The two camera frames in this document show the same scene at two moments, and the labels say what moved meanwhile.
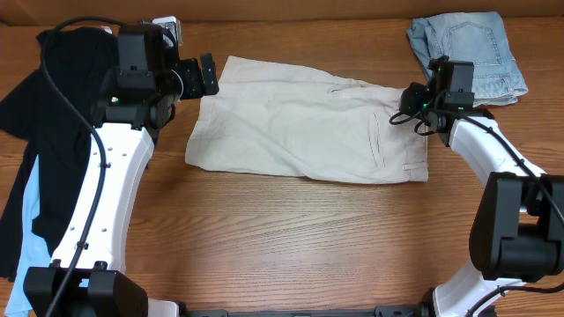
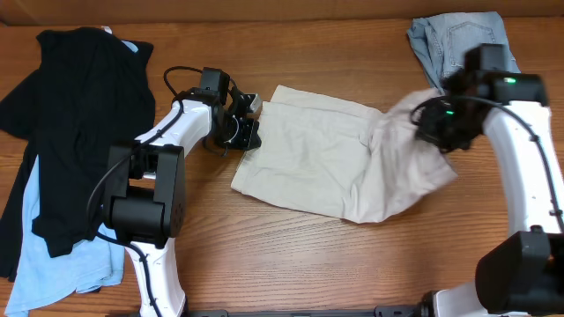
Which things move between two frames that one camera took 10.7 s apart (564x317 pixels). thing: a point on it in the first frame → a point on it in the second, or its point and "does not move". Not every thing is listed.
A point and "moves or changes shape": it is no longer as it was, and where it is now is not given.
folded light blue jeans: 480,38 does not move
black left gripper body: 208,74 → 246,135
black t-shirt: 49,114 does not move
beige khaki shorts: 303,121 moves or changes shape
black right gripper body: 411,99 → 437,130
